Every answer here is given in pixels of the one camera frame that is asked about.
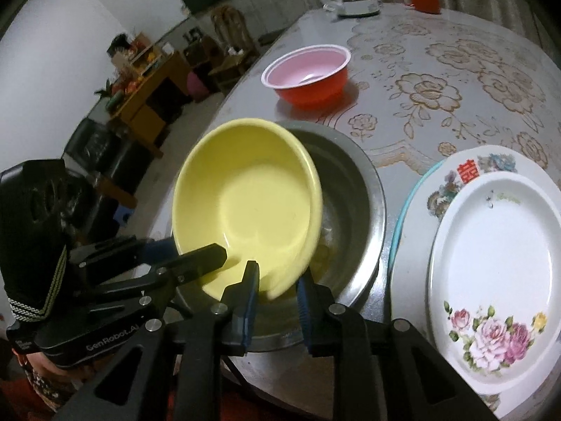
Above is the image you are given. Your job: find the yellow plastic bowl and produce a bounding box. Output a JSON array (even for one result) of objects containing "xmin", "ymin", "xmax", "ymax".
[{"xmin": 172, "ymin": 118, "xmax": 323, "ymax": 300}]

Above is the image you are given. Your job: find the white plate dragon pattern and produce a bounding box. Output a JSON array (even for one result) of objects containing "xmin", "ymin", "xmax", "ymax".
[{"xmin": 390, "ymin": 146, "xmax": 560, "ymax": 420}]

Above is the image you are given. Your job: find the white floral deep plate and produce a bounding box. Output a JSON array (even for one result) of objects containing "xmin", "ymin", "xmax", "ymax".
[{"xmin": 427, "ymin": 172, "xmax": 560, "ymax": 394}]

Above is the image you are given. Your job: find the turquoise round tray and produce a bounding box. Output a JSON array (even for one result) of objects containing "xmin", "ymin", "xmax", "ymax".
[{"xmin": 387, "ymin": 159, "xmax": 446, "ymax": 273}]

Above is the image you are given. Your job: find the red plastic bowl pink inside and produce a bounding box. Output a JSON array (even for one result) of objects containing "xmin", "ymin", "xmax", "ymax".
[{"xmin": 261, "ymin": 44, "xmax": 351, "ymax": 109}]

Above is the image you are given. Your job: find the person left hand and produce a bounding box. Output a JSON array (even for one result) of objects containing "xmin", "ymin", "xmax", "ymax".
[{"xmin": 15, "ymin": 353, "xmax": 89, "ymax": 383}]

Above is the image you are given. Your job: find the black leather chair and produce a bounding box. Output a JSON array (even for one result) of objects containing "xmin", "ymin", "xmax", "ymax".
[{"xmin": 64, "ymin": 117, "xmax": 129, "ymax": 178}]

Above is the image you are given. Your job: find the wooden side cabinet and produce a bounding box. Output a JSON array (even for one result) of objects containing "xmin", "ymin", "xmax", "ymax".
[{"xmin": 108, "ymin": 33, "xmax": 191, "ymax": 158}]

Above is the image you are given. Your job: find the gold floral table cover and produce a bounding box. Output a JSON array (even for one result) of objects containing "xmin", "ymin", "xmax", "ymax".
[{"xmin": 319, "ymin": 9, "xmax": 560, "ymax": 178}]

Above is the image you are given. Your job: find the wooden chair by wall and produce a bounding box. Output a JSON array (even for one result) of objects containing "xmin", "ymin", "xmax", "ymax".
[{"xmin": 210, "ymin": 5, "xmax": 259, "ymax": 75}]

